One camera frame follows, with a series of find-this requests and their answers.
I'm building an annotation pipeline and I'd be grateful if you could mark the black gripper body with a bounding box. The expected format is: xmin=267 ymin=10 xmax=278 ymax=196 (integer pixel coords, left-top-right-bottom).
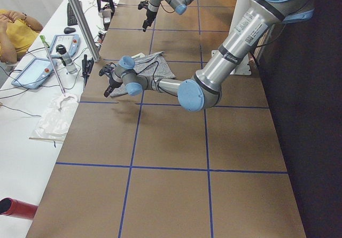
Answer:
xmin=109 ymin=72 xmax=123 ymax=89
xmin=146 ymin=9 xmax=157 ymax=21

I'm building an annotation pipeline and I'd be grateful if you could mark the navy white striped polo shirt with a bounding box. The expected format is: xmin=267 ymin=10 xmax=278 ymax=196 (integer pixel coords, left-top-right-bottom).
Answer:
xmin=109 ymin=51 xmax=176 ymax=97

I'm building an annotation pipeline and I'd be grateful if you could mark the small brown box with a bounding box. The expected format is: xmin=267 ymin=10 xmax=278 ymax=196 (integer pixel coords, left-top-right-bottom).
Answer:
xmin=102 ymin=9 xmax=112 ymax=30

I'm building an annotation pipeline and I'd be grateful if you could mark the upper teach pendant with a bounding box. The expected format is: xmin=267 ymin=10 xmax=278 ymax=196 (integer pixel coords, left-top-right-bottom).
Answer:
xmin=49 ymin=34 xmax=80 ymax=58

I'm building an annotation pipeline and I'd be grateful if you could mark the teach pendant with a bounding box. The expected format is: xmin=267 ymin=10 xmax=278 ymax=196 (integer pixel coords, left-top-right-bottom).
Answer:
xmin=49 ymin=34 xmax=80 ymax=58
xmin=11 ymin=58 xmax=54 ymax=89

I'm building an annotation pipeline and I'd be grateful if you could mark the clear water bottle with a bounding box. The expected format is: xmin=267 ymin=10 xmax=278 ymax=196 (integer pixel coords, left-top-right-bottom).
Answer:
xmin=56 ymin=44 xmax=77 ymax=74

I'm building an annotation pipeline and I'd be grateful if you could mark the clear plastic bag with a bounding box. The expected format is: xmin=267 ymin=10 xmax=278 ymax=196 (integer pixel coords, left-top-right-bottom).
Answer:
xmin=30 ymin=93 xmax=79 ymax=139

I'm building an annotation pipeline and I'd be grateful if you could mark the black computer mouse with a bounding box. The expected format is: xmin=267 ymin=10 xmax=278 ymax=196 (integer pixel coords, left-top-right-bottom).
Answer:
xmin=64 ymin=27 xmax=76 ymax=34

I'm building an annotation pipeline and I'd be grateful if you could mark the lower teach pendant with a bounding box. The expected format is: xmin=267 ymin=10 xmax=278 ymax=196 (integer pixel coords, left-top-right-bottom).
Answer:
xmin=11 ymin=58 xmax=54 ymax=89

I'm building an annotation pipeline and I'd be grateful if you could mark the black keyboard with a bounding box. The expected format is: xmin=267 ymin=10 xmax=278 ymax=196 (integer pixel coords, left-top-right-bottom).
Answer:
xmin=67 ymin=3 xmax=77 ymax=26

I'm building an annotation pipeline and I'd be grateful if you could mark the thin wooden stick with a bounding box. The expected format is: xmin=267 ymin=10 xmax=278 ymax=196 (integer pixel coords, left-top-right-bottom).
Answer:
xmin=28 ymin=137 xmax=64 ymax=143

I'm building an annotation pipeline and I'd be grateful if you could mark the person in yellow shirt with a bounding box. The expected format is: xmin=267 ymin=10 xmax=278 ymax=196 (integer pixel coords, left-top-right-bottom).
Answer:
xmin=1 ymin=9 xmax=43 ymax=64

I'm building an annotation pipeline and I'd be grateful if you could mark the red fire extinguisher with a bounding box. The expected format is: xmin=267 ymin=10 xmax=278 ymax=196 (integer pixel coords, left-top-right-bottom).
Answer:
xmin=1 ymin=197 xmax=38 ymax=220

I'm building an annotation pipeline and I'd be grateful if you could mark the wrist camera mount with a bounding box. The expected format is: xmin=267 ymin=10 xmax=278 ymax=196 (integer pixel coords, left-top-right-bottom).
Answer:
xmin=138 ymin=0 xmax=149 ymax=10
xmin=99 ymin=63 xmax=116 ymax=78

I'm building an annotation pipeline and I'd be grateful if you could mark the aluminium frame post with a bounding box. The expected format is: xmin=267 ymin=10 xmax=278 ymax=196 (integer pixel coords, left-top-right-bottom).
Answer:
xmin=68 ymin=0 xmax=100 ymax=62

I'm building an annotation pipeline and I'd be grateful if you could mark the metal rod green handle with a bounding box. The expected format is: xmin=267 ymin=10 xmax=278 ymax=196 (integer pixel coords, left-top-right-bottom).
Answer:
xmin=40 ymin=35 xmax=66 ymax=97

